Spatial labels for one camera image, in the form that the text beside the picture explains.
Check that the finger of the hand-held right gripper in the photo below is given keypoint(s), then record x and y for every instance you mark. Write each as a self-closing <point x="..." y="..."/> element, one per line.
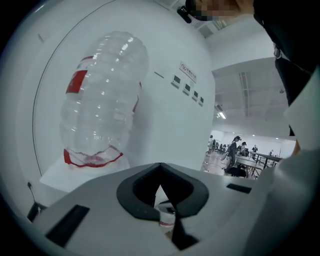
<point x="287" y="200"/>
<point x="307" y="110"/>

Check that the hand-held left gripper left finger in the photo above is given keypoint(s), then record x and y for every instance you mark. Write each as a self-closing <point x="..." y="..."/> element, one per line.
<point x="100" y="225"/>

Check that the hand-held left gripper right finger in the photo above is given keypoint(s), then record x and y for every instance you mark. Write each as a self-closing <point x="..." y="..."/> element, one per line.
<point x="220" y="220"/>

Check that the long table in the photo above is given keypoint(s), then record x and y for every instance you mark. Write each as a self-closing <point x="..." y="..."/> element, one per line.
<point x="260" y="160"/>

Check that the white water dispenser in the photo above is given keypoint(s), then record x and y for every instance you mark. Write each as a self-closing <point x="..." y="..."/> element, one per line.
<point x="60" y="177"/>

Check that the person's black clothing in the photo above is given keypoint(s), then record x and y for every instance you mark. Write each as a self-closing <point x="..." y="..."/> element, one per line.
<point x="295" y="37"/>

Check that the person's head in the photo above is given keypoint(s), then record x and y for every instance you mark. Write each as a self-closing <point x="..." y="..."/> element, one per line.
<point x="225" y="7"/>

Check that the white wall control panel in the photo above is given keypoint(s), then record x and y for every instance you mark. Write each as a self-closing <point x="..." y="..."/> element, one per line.
<point x="195" y="95"/>
<point x="176" y="80"/>
<point x="187" y="88"/>
<point x="201" y="100"/>

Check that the white wall sign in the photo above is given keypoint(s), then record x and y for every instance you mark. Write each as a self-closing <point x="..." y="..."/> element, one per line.
<point x="188" y="71"/>

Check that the small grey wall strip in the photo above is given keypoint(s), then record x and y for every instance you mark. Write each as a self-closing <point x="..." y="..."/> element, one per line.
<point x="159" y="75"/>

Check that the black head-worn camera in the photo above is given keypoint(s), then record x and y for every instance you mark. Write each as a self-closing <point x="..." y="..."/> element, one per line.
<point x="186" y="12"/>

